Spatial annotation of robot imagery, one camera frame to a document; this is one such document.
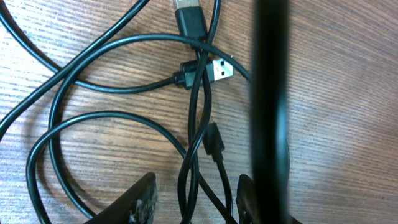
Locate right black camera cable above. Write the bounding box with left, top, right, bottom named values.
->
left=250, top=0, right=290, bottom=224

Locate black USB cable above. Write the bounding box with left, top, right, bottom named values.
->
left=172, top=0, right=237, bottom=224
left=0, top=0, right=252, bottom=224

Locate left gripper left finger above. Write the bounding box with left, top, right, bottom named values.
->
left=85, top=172, right=157, bottom=224

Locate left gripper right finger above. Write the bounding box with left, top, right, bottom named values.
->
left=235, top=174, right=302, bottom=224

